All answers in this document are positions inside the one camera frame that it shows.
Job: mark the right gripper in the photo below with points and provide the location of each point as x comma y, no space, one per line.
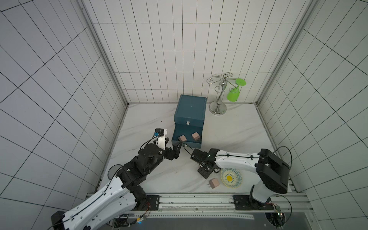
197,155

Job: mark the clear glass cup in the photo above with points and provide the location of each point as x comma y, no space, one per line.
114,171

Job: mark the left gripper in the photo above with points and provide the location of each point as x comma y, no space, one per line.
176,152

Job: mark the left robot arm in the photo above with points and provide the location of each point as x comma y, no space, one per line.
122,194

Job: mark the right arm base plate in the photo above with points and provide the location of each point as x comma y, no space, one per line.
247,203

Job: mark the pink plug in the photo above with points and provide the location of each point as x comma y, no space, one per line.
183,138
213,183
196,136

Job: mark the teal drawer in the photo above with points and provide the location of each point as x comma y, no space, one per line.
188,131

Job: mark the green plastic wine glass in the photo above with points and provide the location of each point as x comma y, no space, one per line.
234,92

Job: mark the aluminium mounting rail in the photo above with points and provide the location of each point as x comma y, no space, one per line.
198,203

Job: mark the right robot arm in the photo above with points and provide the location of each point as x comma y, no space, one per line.
272,171

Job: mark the teal drawer cabinet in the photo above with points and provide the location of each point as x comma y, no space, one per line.
191,110

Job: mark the yellow patterned plate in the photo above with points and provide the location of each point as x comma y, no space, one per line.
231,177

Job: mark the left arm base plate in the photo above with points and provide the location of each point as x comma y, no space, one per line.
150,203

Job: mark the silver glass rack stand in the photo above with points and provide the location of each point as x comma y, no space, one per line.
217,107

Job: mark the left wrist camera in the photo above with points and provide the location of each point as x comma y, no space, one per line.
160,134

